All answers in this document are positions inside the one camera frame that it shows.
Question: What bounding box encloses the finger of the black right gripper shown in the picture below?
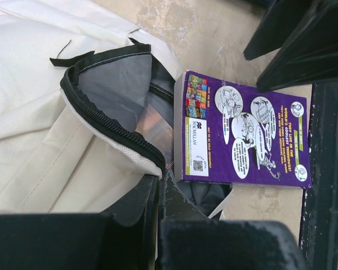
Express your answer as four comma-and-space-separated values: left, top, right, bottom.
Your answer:
243, 0, 313, 60
256, 1, 338, 92

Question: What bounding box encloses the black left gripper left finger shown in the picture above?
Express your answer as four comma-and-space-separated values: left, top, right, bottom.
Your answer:
0, 175, 159, 269

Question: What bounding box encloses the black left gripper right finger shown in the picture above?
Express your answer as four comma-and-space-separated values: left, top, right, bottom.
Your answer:
159, 175, 307, 269

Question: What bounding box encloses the purple treehouse paperback book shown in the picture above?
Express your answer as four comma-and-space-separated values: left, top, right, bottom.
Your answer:
174, 70, 312, 189

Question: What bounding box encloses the beige canvas backpack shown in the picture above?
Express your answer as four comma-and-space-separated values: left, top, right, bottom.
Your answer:
0, 5, 233, 220

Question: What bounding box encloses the dark tale of two cities book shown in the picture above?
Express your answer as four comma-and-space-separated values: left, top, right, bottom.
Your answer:
136, 103, 174, 169

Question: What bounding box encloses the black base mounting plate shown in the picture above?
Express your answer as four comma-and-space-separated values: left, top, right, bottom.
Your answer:
299, 81, 338, 269

